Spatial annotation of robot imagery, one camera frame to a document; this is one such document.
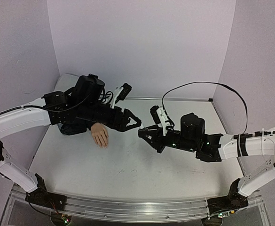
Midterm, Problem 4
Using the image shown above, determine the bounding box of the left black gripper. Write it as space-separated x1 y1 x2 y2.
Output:
79 100 144 133

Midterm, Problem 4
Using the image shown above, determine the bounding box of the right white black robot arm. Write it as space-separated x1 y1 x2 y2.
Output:
138 113 275 197

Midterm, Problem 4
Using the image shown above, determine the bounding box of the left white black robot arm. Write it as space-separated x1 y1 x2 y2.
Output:
0 74 141 206

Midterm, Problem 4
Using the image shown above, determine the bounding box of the mannequin hand with long nails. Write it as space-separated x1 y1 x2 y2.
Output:
91 123 109 148

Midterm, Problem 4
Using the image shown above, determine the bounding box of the black jacket sleeve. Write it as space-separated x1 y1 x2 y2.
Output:
57 119 95 136

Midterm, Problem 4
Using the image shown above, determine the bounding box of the aluminium back rail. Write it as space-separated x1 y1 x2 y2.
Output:
125 97 213 102

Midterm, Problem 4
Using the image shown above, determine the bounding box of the aluminium rail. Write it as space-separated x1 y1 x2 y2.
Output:
125 97 213 102
10 183 262 223

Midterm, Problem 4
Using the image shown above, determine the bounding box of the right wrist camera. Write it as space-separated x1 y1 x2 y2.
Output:
150 105 174 137

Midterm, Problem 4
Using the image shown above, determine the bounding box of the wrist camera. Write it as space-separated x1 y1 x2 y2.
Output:
150 105 174 137
110 83 132 108

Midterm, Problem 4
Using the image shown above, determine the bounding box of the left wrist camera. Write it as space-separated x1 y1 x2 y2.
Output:
110 83 132 108

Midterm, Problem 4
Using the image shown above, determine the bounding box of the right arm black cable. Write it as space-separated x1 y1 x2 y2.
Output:
162 81 248 135

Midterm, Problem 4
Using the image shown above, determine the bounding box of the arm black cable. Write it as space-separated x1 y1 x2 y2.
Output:
162 81 248 135
0 89 98 121

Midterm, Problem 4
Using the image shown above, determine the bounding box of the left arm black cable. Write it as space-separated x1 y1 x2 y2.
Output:
0 89 98 121

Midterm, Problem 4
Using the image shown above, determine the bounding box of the aluminium front rail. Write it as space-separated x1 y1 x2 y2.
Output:
10 183 262 223

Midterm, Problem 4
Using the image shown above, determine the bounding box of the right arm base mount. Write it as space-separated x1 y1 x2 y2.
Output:
207 178 248 216

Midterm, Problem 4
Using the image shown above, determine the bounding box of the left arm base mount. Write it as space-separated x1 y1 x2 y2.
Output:
25 173 67 211

